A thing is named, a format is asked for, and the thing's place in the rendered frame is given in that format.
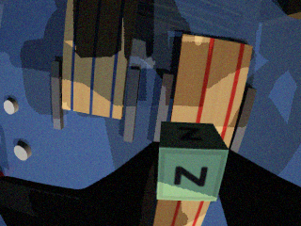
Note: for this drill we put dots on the tan strip with red stripes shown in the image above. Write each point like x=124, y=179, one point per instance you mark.
x=210, y=85

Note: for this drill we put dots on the green cube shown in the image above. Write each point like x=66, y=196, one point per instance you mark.
x=191, y=163

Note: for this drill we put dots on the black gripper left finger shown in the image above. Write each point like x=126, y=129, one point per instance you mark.
x=123, y=198

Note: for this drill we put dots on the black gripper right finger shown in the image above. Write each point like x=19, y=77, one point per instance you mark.
x=253, y=196

